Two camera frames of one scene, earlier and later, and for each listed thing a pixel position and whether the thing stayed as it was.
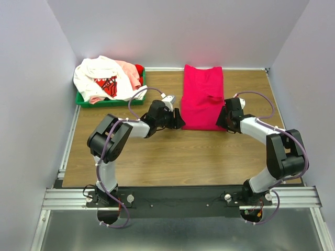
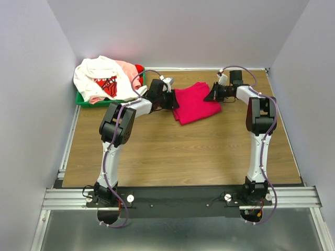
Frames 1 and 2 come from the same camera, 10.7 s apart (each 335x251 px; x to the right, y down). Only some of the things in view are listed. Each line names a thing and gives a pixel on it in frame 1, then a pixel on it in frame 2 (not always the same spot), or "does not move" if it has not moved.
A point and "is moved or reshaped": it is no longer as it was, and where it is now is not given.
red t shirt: (140, 69) does not move
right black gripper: (220, 120) to (212, 95)
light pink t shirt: (131, 70) does not move
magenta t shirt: (202, 98) is moved or reshaped
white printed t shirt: (101, 76) does not move
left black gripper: (176, 123) to (172, 103)
